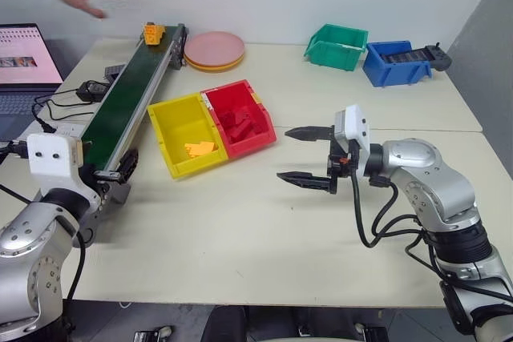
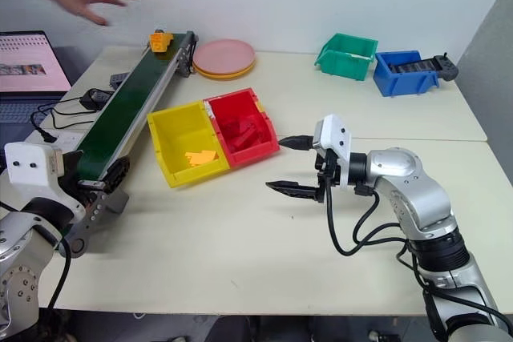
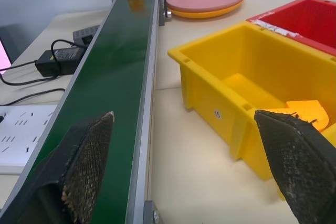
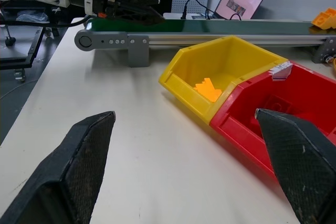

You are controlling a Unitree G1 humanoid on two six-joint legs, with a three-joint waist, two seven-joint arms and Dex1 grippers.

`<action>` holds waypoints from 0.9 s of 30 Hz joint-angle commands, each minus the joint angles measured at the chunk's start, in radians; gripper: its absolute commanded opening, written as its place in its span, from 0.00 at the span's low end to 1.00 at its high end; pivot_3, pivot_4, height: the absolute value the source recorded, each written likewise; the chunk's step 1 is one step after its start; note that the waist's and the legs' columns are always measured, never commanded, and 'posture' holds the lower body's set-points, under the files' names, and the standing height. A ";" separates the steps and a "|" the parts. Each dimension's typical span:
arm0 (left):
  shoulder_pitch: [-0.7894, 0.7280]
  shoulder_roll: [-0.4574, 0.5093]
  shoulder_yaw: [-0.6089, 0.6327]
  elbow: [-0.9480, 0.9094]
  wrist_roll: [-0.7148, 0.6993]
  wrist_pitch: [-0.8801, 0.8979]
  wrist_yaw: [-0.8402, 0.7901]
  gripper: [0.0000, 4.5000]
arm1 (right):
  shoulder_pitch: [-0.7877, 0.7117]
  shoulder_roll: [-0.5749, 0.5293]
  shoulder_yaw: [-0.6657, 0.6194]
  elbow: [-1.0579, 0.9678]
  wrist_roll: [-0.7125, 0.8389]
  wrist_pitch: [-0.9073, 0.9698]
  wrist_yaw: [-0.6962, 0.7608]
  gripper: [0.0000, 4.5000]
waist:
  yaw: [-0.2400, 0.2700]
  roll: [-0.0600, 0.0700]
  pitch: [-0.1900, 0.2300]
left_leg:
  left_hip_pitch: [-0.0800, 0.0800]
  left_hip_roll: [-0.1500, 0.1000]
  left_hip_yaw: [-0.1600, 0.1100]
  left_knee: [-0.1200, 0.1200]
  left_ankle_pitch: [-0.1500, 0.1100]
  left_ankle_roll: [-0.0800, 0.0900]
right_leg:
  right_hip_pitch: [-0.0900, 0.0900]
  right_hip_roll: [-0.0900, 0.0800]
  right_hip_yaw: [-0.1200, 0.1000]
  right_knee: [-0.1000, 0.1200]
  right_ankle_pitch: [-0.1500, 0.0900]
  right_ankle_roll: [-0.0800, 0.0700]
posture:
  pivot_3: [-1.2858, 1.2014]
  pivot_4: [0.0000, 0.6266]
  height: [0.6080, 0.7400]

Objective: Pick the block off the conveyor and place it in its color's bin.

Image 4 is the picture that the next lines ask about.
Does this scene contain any gray caster wheel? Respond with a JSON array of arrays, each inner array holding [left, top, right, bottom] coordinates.
[[14, 68, 27, 83]]

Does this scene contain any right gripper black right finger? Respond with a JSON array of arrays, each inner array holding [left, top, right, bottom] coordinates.
[[255, 108, 336, 224]]

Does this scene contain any orange numbered toy block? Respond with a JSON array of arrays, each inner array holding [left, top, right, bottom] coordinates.
[[311, 10, 332, 30]]

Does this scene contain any yellow toy block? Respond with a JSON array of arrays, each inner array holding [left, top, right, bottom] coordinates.
[[324, 8, 336, 29]]

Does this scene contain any black metal cart frame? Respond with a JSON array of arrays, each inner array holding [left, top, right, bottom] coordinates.
[[0, 7, 60, 70]]

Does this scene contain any clear plastic bag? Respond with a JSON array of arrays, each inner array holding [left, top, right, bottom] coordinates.
[[15, 9, 50, 23]]

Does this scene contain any green conveyor belt, gray frame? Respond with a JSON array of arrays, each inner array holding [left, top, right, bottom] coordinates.
[[73, 17, 336, 68]]

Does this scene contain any yellow plastic bin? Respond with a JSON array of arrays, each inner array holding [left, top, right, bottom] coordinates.
[[158, 35, 290, 126]]

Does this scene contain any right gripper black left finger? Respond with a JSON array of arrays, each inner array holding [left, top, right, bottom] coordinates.
[[0, 110, 117, 224]]

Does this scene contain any red plastic bin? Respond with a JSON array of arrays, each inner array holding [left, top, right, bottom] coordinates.
[[208, 60, 336, 201]]

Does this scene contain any black power cable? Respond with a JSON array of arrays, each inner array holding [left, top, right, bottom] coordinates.
[[181, 0, 243, 22]]

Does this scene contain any clear tape strip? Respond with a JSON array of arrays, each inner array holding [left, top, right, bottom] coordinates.
[[268, 61, 293, 82]]

